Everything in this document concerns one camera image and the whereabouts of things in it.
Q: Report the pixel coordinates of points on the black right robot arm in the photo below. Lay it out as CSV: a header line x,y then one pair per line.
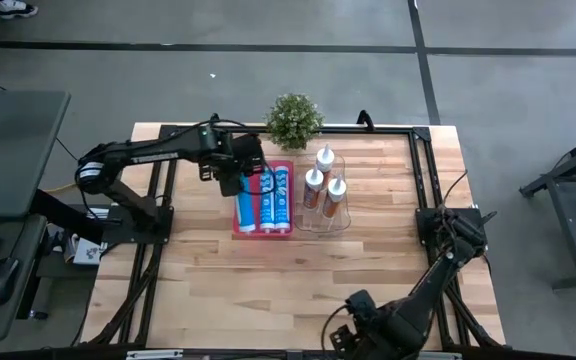
x,y
433,280

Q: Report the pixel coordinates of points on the clear plastic bin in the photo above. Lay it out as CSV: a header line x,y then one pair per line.
x,y
313,222

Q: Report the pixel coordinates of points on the black aluminium table frame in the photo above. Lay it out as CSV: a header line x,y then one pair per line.
x,y
393,130

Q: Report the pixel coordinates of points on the silver light strip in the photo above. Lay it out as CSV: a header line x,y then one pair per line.
x,y
433,356
155,354

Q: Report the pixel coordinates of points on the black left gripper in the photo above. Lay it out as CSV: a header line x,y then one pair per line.
x,y
233,155

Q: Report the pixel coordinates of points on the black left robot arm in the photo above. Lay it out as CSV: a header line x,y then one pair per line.
x,y
138,152

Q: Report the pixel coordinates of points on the small artificial green plant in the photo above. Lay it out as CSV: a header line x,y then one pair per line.
x,y
293,122

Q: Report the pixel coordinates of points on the white printed box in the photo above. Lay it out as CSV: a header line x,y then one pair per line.
x,y
88,252

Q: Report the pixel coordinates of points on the dark grey desk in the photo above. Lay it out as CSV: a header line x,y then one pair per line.
x,y
13,150

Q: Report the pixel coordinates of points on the black frame clamp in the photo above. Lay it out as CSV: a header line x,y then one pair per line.
x,y
213,119
366,121

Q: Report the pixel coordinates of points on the blue silicone sealant tube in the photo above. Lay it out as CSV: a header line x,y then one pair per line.
x,y
246,215
282,200
267,210

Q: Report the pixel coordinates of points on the black frame crossbar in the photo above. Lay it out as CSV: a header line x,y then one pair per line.
x,y
288,356

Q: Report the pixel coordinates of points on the black computer mouse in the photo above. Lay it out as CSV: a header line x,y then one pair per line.
x,y
3,277

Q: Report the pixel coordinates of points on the orange white sealant cartridge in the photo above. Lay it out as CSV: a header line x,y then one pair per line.
x,y
313,192
325,159
334,202

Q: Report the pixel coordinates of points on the person's white shoe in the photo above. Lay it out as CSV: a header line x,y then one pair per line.
x,y
13,7

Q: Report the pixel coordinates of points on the pink translucent plastic bin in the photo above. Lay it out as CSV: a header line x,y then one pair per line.
x,y
264,235

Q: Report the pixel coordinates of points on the black metal stand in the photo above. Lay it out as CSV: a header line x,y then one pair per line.
x,y
568,230

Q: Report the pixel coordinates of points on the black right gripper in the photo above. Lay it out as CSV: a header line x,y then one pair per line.
x,y
363,335

